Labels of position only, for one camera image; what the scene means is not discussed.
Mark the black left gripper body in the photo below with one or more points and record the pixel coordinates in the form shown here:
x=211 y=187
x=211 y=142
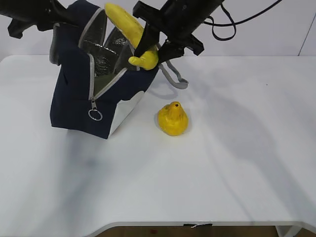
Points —
x=26 y=13

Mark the yellow banana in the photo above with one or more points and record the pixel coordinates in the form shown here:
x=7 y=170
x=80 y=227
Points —
x=133 y=31

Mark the white table leg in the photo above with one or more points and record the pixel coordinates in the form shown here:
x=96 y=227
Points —
x=287 y=231

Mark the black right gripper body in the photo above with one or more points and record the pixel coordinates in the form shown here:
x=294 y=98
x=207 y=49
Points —
x=178 y=22

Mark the yellow pear-shaped toy fruit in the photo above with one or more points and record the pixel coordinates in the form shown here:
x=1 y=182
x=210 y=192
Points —
x=172 y=119

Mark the navy blue lunch bag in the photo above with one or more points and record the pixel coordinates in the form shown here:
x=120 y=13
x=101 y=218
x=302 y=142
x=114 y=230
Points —
x=97 y=87

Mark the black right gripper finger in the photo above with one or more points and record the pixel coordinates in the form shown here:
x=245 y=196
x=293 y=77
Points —
x=170 y=50
x=149 y=38

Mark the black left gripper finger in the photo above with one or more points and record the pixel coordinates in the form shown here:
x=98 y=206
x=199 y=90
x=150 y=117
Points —
x=62 y=15

